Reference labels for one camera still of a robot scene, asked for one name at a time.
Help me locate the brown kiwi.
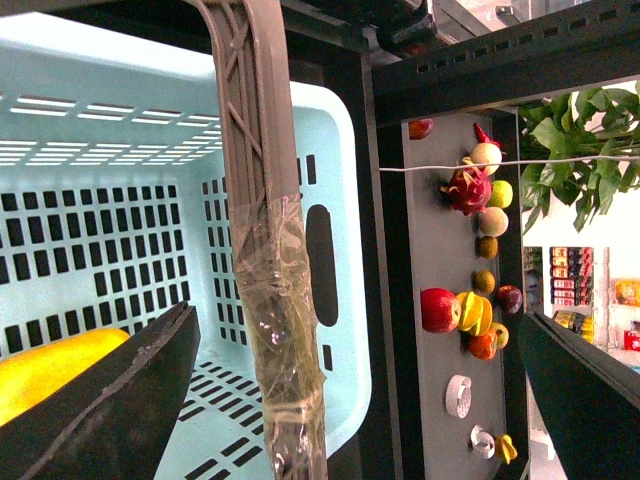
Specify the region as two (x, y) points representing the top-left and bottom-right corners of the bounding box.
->
(477, 236), (499, 259)
(473, 270), (496, 294)

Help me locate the small white tape roll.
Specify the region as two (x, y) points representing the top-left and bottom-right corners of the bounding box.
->
(470, 425), (495, 460)

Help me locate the large red apple upper shelf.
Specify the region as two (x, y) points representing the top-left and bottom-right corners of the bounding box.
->
(420, 288), (461, 334)

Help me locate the orange persimmon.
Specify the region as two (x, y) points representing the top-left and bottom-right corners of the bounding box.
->
(468, 329), (498, 360)

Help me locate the yellow mango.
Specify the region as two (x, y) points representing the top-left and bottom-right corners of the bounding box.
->
(1, 328), (130, 425)

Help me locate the white round fruit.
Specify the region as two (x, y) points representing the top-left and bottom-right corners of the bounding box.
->
(470, 142), (502, 175)

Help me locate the pink dragon fruit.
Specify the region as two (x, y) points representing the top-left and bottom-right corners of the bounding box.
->
(440, 167), (492, 216)

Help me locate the white hanging cable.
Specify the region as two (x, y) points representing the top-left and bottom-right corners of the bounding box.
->
(378, 154), (640, 174)

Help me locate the small red-yellow apple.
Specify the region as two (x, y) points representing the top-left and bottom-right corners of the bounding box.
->
(491, 322), (510, 350)

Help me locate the red chili pepper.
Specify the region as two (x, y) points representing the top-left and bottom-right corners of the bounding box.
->
(473, 123), (502, 150)

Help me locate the small dark red apple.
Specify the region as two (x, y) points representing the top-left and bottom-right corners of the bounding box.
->
(408, 118), (435, 140)

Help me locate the front yellow starfruit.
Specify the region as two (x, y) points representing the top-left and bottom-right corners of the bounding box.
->
(456, 291), (484, 331)

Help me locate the yellow starfruit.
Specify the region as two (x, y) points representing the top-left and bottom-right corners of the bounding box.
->
(456, 291), (484, 331)
(469, 296), (493, 336)
(495, 434), (518, 465)

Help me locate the green potted plant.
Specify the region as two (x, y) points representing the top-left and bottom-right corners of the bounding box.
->
(518, 81), (639, 232)

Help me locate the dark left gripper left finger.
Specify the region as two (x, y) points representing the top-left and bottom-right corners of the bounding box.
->
(1, 302), (200, 479)

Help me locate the pale green melon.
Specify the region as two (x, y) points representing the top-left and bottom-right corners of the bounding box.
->
(478, 207), (509, 237)

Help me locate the green apple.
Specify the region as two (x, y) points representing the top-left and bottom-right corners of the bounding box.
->
(487, 180), (514, 209)

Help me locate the light blue plastic basket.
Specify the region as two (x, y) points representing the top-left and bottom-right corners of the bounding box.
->
(1, 1), (371, 479)

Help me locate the rear yellow starfruit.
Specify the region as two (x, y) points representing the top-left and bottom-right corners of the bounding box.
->
(469, 296), (493, 336)

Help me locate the far yellow starfruit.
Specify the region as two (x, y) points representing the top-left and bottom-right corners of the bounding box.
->
(495, 434), (518, 465)

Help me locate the white foam net ring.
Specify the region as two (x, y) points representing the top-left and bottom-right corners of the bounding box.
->
(445, 374), (473, 420)

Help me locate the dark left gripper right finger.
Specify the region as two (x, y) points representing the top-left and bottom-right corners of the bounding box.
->
(518, 312), (639, 479)

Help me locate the dark purple passion fruit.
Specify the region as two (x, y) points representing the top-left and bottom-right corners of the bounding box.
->
(496, 285), (523, 315)

